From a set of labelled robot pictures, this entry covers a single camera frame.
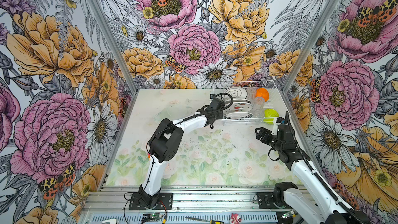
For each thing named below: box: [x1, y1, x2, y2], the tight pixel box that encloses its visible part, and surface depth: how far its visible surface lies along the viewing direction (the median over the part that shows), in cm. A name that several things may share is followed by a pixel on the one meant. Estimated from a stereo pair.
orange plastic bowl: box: [254, 87, 269, 102], surface depth 115 cm
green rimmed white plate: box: [222, 86, 248, 100], surface depth 108 cm
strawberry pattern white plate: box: [223, 101, 254, 113], surface depth 102 cm
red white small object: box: [230, 213, 243, 224], surface depth 67 cm
